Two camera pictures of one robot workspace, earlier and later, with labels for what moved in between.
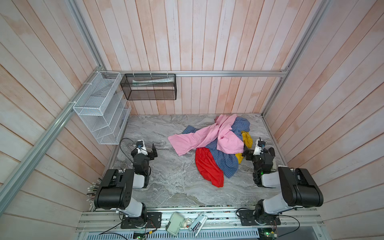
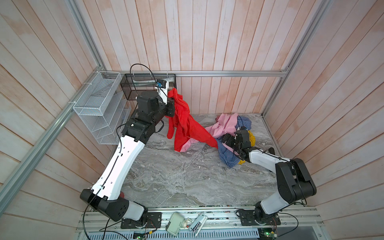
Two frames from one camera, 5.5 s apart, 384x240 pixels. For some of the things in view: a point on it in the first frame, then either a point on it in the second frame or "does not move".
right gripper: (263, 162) -> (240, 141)
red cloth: (208, 167) -> (185, 126)
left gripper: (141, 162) -> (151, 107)
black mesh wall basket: (149, 86) does not move
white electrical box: (174, 225) does not move
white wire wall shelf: (104, 107) does not move
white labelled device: (197, 224) does not move
